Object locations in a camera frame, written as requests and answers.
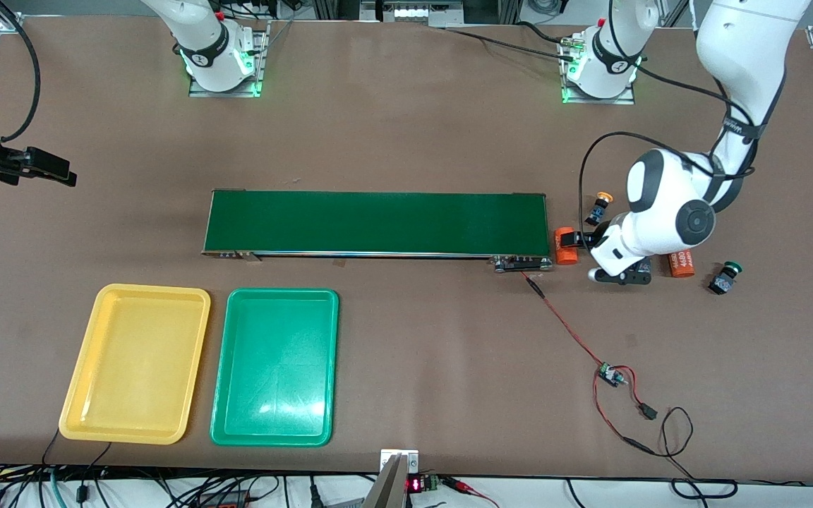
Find black base power cable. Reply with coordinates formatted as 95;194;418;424
442;21;580;61

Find green capped push button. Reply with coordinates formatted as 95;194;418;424
708;261;744;295

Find red clip test lead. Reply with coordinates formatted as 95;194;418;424
442;476;499;508

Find grey control box with lights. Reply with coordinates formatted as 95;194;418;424
361;0;465;28

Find yellow capped push button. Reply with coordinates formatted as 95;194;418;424
585;191;614;226

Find thin black cable loop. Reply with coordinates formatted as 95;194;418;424
659;407;739;499

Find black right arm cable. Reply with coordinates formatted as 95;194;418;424
0;0;42;142

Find green plastic tray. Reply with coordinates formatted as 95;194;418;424
210;288;340;447

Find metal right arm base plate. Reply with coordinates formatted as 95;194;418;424
189;20;268;98

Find green belt conveyor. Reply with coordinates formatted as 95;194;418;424
202;189;554;273

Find black cable with inline box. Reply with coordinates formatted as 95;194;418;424
78;441;112;503

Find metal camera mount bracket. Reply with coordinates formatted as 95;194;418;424
363;449;420;508

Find yellow plastic tray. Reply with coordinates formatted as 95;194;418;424
59;284;212;445

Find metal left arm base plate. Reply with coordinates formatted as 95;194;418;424
560;34;637;105

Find orange cylinder marked 4680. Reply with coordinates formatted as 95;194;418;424
668;248;696;278
554;226;579;265

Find red and black wire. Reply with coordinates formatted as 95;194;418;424
519;272;694;459

